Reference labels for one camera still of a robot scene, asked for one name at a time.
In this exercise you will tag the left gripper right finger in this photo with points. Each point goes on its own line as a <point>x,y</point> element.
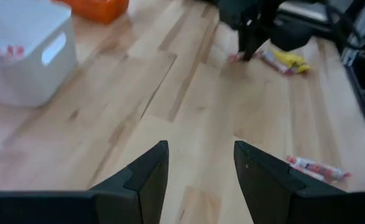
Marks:
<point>263,186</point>

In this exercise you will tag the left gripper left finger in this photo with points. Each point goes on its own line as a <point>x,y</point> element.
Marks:
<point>145,186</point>

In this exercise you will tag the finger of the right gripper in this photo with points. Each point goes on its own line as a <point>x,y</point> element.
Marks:
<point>256,37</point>
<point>243,40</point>

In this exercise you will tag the yellow candy packet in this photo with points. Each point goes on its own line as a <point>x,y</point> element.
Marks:
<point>289,59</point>

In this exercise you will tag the orange plastic basket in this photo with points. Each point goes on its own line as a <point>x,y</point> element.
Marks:
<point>98,11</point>

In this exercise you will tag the white plastic bin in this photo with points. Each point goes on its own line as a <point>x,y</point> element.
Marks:
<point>30,77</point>

